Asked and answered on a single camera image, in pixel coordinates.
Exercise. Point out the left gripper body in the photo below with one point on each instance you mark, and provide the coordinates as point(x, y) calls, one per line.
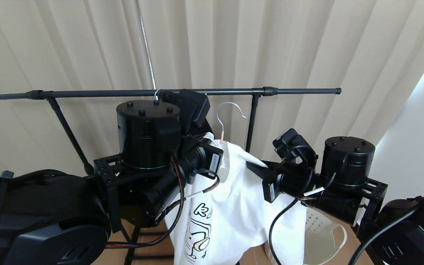
point(168, 191)

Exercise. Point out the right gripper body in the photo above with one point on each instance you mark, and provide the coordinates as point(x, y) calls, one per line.
point(329, 202)

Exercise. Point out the white printed T-shirt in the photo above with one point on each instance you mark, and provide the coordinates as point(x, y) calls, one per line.
point(241, 213)

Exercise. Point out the pink clothes hanger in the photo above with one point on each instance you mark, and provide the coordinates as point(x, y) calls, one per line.
point(222, 136)
point(155, 95)

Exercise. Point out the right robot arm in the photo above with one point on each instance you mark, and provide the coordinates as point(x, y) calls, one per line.
point(348, 162)

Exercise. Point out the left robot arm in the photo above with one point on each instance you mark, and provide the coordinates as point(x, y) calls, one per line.
point(31, 213)

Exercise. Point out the white laundry basket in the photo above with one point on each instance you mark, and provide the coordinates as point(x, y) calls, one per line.
point(322, 235)

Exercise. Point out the black clothes rack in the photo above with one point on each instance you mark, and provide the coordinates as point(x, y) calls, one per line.
point(87, 92)

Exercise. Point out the beige curtain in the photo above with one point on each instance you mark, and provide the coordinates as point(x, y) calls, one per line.
point(271, 36)

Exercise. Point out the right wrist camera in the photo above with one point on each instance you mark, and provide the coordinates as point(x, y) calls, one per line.
point(293, 147)

